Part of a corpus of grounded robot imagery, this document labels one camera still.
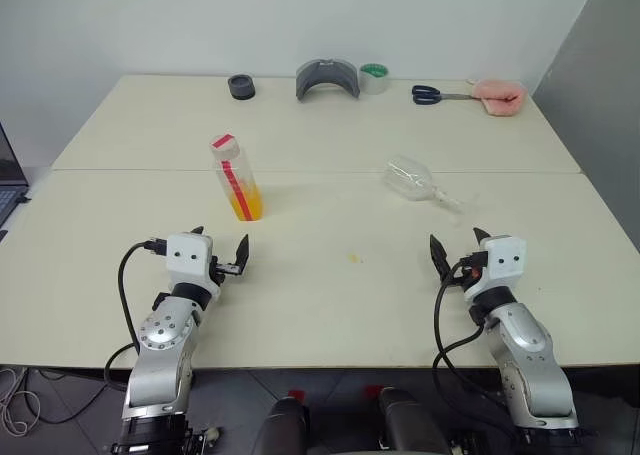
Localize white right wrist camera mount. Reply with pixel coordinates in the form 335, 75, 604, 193
464, 234, 528, 302

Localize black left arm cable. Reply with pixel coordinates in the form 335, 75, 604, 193
103, 236, 169, 391

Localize dark laptop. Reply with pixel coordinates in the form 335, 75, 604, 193
0, 121, 32, 242

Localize dark rounded shape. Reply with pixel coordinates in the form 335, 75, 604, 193
254, 395, 312, 455
376, 386, 452, 455

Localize small black round container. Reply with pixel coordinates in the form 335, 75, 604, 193
227, 74, 257, 101

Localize tape roll with green core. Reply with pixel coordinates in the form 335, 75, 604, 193
358, 63, 391, 96

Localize white cord on floor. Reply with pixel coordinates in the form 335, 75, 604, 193
0, 366, 42, 437

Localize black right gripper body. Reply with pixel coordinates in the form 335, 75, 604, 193
448, 251, 486, 290

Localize grey curved arch piece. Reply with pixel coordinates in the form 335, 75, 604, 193
294, 59, 362, 102

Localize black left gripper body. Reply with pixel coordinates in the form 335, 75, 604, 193
208, 255, 235, 287

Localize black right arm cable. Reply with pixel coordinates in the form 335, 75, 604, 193
432, 255, 506, 426

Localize white bottle cap red tape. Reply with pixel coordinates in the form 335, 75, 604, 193
208, 133, 241, 159

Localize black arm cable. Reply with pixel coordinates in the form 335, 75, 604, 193
432, 255, 506, 426
103, 236, 169, 391

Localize black handled scissors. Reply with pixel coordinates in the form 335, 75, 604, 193
411, 83, 477, 107

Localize pink fluffy cloth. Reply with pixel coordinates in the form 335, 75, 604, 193
466, 76, 527, 118

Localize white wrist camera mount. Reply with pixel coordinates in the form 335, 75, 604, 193
464, 234, 528, 302
165, 231, 223, 302

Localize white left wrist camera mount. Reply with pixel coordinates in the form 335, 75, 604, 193
165, 231, 223, 302

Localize bottle with orange liquid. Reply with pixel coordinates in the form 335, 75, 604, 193
209, 142, 265, 223

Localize black cable on floor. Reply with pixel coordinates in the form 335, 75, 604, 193
28, 368, 109, 425

